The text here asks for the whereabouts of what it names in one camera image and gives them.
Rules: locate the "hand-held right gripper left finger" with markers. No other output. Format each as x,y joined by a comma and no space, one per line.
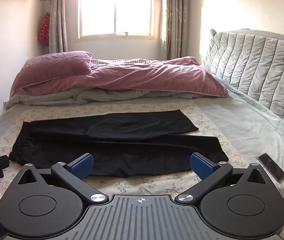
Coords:
85,166

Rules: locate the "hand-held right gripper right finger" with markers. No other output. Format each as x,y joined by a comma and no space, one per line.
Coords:
200,166

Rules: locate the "black pants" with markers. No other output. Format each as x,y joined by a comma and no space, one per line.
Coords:
119,150

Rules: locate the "grey bed sheet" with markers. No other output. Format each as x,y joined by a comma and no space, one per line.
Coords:
244,130

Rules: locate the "floral bed sheet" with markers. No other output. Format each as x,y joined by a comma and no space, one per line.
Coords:
57,112

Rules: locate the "grey blanket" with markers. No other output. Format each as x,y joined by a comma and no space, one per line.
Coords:
82,97

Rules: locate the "black smartphone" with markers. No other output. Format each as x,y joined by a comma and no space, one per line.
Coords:
272,167

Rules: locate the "mauve pillow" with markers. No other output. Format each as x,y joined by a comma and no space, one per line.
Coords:
157,77

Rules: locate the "pink pillow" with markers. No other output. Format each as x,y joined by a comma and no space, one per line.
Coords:
57,65

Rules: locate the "grey quilted headboard cover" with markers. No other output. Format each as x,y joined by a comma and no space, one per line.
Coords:
257,67

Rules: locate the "red hanging bag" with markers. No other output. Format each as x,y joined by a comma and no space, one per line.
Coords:
44,30

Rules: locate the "grey patterned curtain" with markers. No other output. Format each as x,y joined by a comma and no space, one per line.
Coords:
179,17
59,17

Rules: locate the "window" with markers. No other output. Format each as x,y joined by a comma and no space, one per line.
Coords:
114,5

